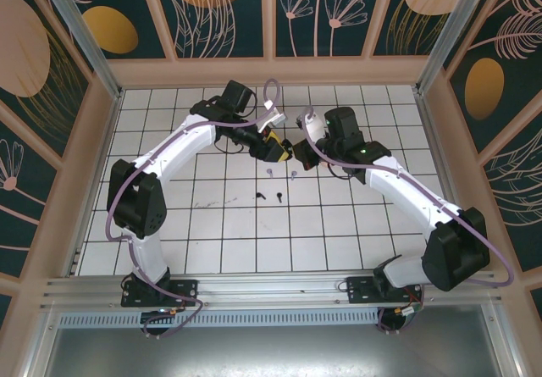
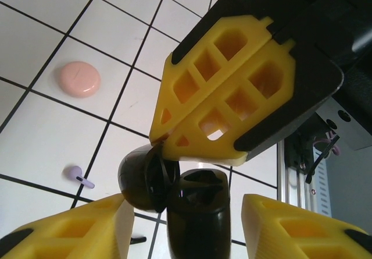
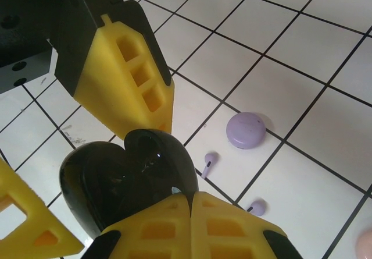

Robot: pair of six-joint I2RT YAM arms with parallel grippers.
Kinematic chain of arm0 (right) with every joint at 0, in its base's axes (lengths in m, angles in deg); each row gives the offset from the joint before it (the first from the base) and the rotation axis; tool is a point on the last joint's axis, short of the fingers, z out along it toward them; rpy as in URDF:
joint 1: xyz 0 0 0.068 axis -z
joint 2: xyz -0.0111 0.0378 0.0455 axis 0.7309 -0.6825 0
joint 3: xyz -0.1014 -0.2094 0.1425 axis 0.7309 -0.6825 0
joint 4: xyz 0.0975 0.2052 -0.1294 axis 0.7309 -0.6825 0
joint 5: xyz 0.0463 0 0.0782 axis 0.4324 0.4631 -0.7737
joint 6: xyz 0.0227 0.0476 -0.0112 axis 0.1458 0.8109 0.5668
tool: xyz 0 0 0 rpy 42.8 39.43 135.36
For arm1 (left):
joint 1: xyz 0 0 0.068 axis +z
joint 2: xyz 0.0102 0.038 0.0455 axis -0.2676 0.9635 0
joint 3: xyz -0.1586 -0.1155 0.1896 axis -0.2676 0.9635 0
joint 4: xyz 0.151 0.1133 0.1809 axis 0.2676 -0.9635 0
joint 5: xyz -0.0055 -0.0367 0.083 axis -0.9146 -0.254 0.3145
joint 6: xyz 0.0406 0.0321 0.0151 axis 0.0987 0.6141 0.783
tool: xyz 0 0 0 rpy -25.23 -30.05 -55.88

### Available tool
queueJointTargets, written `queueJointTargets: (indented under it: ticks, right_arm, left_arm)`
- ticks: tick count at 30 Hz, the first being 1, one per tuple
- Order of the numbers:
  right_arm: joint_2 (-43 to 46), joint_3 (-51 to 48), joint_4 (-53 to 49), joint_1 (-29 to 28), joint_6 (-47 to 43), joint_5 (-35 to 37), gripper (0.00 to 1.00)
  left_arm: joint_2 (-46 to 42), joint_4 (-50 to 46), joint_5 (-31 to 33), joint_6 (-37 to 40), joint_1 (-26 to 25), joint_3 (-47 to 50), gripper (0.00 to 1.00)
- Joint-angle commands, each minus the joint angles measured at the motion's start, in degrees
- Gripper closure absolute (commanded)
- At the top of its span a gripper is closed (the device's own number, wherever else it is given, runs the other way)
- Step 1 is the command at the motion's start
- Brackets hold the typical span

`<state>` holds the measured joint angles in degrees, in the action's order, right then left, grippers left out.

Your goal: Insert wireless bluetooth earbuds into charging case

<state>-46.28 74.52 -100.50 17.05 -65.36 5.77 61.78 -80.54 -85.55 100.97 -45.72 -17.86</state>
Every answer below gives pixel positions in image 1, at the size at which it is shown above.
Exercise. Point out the aluminium corner post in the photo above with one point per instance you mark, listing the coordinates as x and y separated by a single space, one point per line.
82 25
461 25

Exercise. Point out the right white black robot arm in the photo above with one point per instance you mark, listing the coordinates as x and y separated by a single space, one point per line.
406 195

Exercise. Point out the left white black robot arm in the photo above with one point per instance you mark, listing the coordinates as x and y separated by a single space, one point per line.
178 148

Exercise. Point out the aluminium frame rail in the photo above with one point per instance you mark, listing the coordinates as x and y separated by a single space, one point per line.
275 288

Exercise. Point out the grey metal sheet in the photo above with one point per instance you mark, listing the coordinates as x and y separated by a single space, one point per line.
275 356

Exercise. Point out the pink earbuds charging case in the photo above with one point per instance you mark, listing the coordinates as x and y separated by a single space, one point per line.
325 165

